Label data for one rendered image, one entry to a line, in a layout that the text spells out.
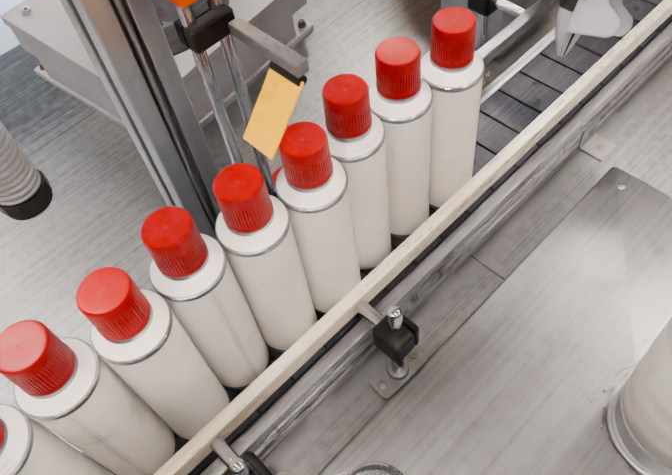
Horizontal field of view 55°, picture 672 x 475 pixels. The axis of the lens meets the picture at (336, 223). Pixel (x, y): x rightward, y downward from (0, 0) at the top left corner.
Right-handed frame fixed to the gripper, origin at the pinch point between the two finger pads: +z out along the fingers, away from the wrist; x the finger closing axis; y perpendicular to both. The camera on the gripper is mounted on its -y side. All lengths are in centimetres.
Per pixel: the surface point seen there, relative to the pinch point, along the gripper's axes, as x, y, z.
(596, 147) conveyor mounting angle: 4.4, 7.4, 9.3
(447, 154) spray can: -19.8, 2.6, 8.2
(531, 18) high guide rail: -2.7, -2.7, -1.4
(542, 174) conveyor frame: -2.6, 5.6, 12.4
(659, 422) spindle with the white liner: -27.2, 27.3, 12.7
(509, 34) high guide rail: -5.7, -2.9, 0.2
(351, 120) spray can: -33.1, 1.3, 3.6
